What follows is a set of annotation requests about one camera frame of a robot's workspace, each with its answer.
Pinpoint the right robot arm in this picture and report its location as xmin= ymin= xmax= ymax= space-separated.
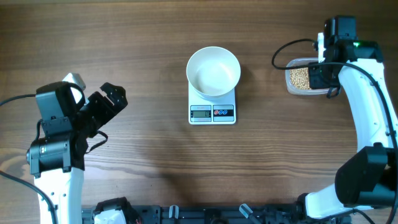
xmin=305 ymin=16 xmax=397 ymax=222

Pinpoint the left black cable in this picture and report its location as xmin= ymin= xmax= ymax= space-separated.
xmin=0 ymin=93 xmax=58 ymax=224

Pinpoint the white bowl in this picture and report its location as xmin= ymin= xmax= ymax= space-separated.
xmin=186 ymin=46 xmax=241 ymax=98

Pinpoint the black cable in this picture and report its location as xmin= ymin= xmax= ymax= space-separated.
xmin=0 ymin=93 xmax=58 ymax=224
xmin=271 ymin=38 xmax=398 ymax=224

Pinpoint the soybeans pile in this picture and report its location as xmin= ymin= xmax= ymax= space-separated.
xmin=290 ymin=68 xmax=310 ymax=90

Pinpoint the right black cable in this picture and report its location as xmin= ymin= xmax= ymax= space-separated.
xmin=271 ymin=38 xmax=398 ymax=224

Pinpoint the white digital kitchen scale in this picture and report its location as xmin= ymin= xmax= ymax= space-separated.
xmin=188 ymin=84 xmax=237 ymax=125

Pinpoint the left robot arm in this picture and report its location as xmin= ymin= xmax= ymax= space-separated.
xmin=26 ymin=82 xmax=128 ymax=223

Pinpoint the clear plastic container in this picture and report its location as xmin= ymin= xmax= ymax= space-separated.
xmin=285 ymin=58 xmax=328 ymax=95

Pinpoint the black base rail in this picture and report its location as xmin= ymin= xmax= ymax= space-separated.
xmin=82 ymin=197 xmax=352 ymax=224

